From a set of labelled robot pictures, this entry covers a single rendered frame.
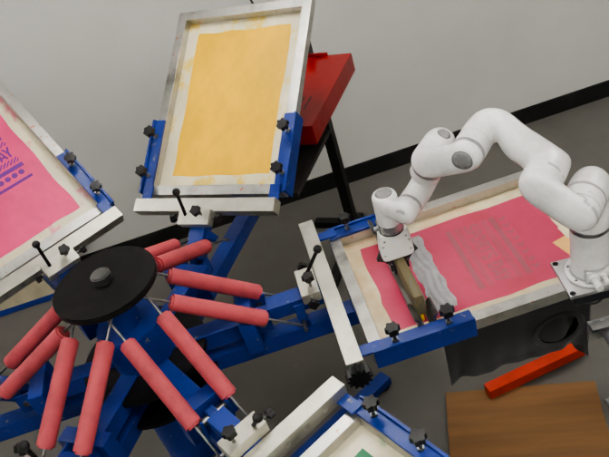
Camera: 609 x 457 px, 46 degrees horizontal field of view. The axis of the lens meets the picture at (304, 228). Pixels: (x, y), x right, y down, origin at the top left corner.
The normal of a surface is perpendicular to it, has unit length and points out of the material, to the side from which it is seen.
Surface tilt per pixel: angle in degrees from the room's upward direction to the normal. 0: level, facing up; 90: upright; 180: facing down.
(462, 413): 0
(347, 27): 90
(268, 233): 0
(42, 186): 32
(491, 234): 0
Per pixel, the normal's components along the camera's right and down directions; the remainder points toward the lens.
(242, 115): -0.37, -0.30
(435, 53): 0.20, 0.57
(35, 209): 0.13, -0.47
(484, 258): -0.25, -0.76
